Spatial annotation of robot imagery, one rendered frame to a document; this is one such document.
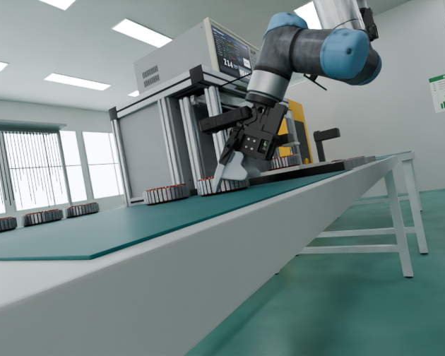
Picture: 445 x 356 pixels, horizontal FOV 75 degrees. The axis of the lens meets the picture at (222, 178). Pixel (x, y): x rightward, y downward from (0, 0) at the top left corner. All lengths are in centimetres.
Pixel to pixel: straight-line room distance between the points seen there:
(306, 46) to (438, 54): 590
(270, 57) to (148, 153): 58
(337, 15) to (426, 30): 586
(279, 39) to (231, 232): 46
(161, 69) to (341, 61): 79
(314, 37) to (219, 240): 45
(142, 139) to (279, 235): 86
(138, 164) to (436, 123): 566
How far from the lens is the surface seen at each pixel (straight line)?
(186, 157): 95
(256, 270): 20
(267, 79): 57
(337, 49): 53
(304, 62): 56
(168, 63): 117
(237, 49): 120
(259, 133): 56
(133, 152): 108
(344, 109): 638
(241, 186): 58
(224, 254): 17
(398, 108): 626
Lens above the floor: 77
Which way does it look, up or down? 1 degrees up
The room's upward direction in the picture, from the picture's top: 10 degrees counter-clockwise
